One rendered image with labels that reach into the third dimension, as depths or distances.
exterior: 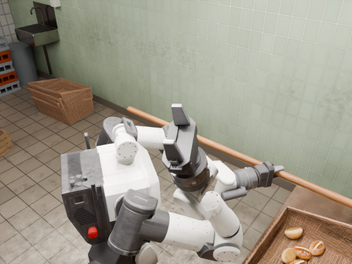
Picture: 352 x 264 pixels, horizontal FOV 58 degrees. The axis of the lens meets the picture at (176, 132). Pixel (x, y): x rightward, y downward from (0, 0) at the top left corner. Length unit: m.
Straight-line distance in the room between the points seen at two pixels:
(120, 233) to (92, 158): 0.30
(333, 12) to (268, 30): 0.46
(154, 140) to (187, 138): 0.65
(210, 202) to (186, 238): 0.14
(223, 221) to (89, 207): 0.42
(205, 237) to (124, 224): 0.23
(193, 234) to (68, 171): 0.44
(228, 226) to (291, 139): 2.00
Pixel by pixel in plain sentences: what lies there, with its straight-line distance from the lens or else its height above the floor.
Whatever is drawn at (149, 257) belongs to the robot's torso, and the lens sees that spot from 1.37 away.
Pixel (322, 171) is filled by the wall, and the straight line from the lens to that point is 2.89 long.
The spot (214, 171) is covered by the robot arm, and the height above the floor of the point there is 1.55.
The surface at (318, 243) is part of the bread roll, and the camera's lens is 1.92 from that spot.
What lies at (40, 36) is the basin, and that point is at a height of 0.84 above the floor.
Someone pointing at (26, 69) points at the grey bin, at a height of 0.24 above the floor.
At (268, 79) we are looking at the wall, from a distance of 2.69.
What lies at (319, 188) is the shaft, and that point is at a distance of 1.35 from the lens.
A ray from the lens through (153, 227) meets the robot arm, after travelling 0.90.
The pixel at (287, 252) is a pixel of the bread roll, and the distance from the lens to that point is 1.82.
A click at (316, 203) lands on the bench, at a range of 2.23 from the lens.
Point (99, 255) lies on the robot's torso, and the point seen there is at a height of 1.05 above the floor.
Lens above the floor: 2.06
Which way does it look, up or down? 34 degrees down
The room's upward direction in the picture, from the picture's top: straight up
